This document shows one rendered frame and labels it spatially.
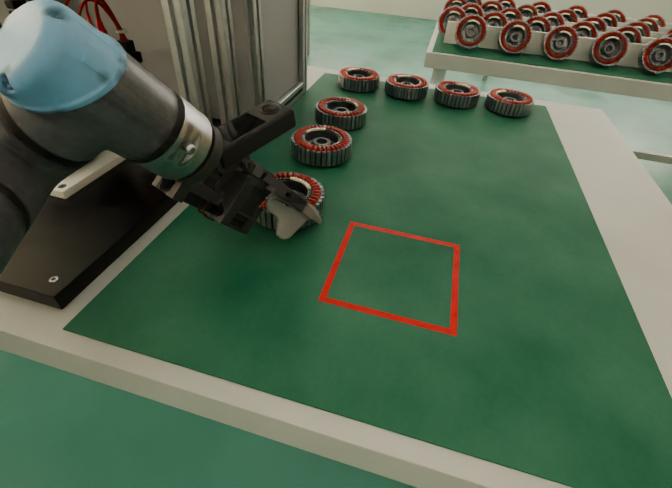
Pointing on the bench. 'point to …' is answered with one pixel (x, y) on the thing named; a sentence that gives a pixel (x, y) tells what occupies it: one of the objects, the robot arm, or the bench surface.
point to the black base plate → (84, 234)
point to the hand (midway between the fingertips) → (288, 198)
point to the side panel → (278, 41)
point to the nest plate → (87, 174)
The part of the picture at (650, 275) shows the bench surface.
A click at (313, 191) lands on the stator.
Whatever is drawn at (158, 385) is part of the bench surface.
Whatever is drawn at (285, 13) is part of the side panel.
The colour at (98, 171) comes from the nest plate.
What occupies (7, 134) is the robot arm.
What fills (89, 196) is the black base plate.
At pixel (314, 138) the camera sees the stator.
